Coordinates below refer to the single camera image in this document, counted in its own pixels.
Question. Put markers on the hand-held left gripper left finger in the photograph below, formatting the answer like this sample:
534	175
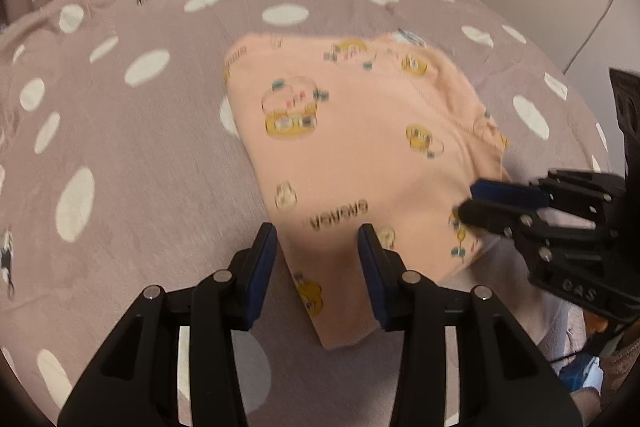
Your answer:
257	277

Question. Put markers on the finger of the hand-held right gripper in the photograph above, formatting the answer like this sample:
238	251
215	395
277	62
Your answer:
505	193
490	217

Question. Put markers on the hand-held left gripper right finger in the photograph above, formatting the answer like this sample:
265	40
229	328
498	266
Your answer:
372	277

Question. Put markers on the blue cloth item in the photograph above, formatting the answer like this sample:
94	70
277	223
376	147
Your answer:
582	374

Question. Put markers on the peach printed small garment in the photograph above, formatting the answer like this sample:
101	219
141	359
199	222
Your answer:
360	147

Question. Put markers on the pink dotted blanket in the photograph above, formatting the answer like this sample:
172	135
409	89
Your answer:
125	157

